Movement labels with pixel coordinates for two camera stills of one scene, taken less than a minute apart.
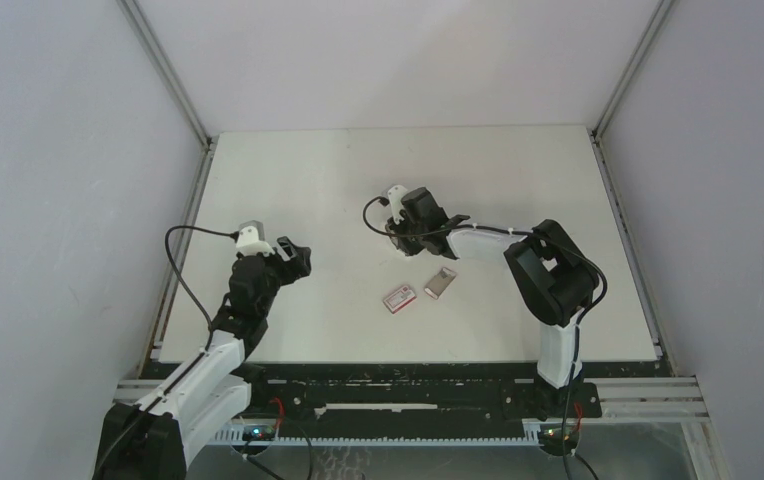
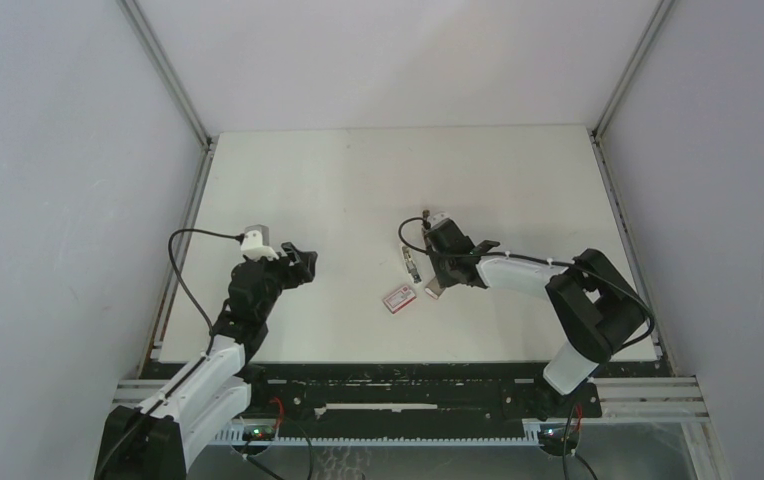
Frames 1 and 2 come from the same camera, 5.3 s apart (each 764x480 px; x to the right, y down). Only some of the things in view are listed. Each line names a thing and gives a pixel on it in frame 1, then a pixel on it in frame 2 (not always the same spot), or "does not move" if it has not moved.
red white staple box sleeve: [399, 299] does not move
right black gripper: [400, 228] → [445, 281]
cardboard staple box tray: [436, 287] does not move
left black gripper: [288, 250] does not move
